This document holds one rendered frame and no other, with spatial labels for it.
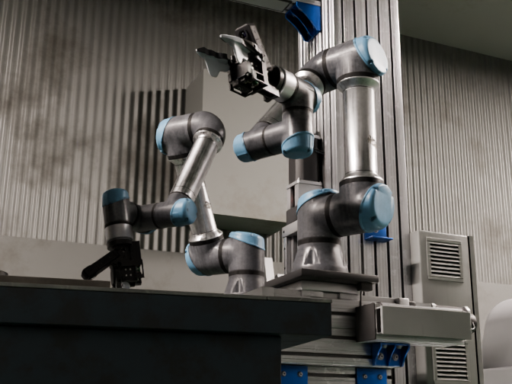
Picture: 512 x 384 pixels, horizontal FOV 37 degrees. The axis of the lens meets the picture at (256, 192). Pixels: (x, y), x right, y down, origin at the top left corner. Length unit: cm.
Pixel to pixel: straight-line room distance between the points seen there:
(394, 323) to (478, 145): 394
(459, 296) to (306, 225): 59
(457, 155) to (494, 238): 63
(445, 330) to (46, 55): 318
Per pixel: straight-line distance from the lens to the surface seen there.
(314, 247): 199
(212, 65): 170
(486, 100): 595
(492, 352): 481
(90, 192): 436
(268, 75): 177
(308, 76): 212
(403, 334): 191
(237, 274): 244
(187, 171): 224
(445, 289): 235
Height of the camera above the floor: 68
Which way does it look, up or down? 17 degrees up
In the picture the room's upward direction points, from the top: straight up
